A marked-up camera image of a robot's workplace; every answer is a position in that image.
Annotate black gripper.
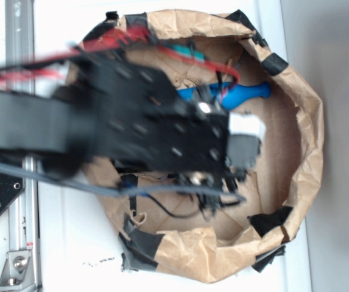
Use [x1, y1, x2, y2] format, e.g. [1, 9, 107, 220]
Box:
[71, 54, 263, 193]

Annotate grey cable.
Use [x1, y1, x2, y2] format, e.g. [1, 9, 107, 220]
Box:
[0, 160, 247, 203]

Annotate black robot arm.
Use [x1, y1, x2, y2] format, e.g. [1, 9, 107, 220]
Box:
[0, 58, 266, 196]

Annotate aluminium rail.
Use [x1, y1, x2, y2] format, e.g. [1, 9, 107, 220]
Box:
[0, 1, 42, 291]

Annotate brown paper bag enclosure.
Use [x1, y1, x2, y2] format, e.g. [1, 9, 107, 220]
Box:
[90, 9, 324, 283]

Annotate metal corner bracket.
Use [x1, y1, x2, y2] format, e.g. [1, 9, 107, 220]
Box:
[0, 249, 37, 291]

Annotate red cable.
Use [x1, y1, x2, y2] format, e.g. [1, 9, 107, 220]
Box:
[0, 26, 241, 92]

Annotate blue plastic bottle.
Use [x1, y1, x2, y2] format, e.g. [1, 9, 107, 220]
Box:
[176, 82, 272, 111]

